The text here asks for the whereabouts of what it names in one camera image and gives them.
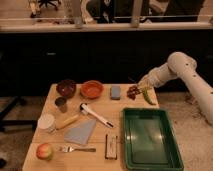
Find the white black handled tool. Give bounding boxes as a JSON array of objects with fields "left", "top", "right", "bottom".
[{"left": 80, "top": 103, "right": 113, "bottom": 128}]

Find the wooden table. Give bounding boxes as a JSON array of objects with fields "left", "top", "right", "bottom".
[{"left": 22, "top": 84, "right": 159, "bottom": 171}]

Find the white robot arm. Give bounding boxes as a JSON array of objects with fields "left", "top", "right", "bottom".
[{"left": 138, "top": 52, "right": 213, "bottom": 126}]

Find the green plastic tray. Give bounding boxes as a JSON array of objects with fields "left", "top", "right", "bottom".
[{"left": 122, "top": 108, "right": 184, "bottom": 171}]

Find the grey folded cloth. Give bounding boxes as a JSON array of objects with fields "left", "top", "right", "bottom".
[{"left": 64, "top": 119, "right": 96, "bottom": 145}]

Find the silver fork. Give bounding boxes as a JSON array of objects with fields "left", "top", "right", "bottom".
[{"left": 59, "top": 146, "right": 96, "bottom": 153}]

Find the dark red grape bunch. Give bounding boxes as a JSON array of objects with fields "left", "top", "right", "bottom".
[{"left": 127, "top": 85, "right": 139, "bottom": 100}]

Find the small metal cup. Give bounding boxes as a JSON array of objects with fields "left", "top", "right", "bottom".
[{"left": 55, "top": 97, "right": 67, "bottom": 113}]

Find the red yellow apple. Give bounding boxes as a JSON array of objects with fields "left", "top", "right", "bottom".
[{"left": 36, "top": 143, "right": 53, "bottom": 161}]

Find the dark brown bowl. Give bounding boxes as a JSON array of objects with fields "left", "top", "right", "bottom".
[{"left": 56, "top": 79, "right": 76, "bottom": 98}]

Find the orange bowl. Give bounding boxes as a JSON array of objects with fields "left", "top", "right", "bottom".
[{"left": 80, "top": 80, "right": 103, "bottom": 99}]

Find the blue sponge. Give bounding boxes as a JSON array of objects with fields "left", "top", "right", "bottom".
[{"left": 110, "top": 85, "right": 121, "bottom": 100}]

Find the office chair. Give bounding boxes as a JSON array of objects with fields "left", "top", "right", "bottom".
[{"left": 28, "top": 0, "right": 61, "bottom": 18}]

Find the yellow handled brush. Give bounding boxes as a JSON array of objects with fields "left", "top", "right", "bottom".
[{"left": 55, "top": 112, "right": 84, "bottom": 130}]

